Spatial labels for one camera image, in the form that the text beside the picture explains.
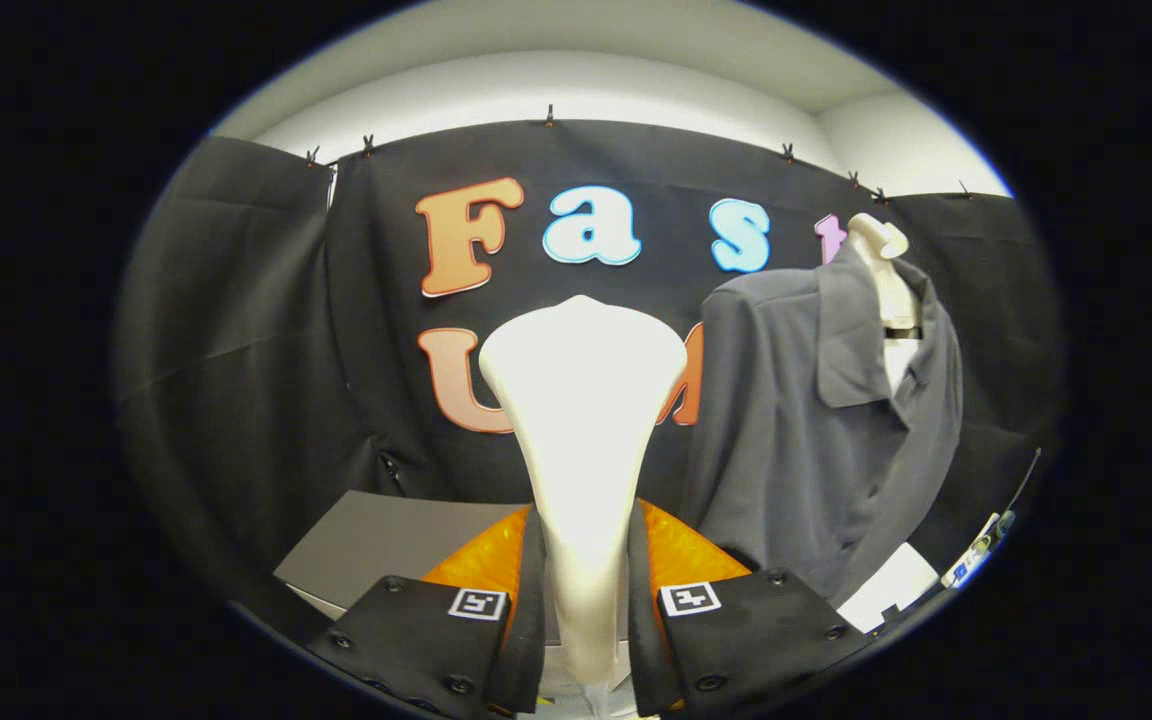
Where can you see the grey button shirt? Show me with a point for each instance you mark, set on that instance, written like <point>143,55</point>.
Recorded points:
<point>786,430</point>

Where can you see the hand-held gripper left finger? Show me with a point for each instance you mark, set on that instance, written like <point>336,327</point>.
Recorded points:
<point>528,640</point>

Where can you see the white mannequin torso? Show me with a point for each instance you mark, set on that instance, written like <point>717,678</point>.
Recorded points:
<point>881,260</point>

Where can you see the row of black cloth clips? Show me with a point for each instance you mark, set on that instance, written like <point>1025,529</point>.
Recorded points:
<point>549,117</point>

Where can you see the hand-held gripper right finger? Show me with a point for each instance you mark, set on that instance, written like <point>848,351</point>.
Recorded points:
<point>644,640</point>

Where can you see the black backdrop cloth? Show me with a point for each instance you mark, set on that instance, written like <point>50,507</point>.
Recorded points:
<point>236,350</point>

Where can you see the white garment steamer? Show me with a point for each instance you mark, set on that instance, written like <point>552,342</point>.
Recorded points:
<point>581,420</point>

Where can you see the cluttered white desk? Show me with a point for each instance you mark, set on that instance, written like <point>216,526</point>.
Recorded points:
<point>971,565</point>

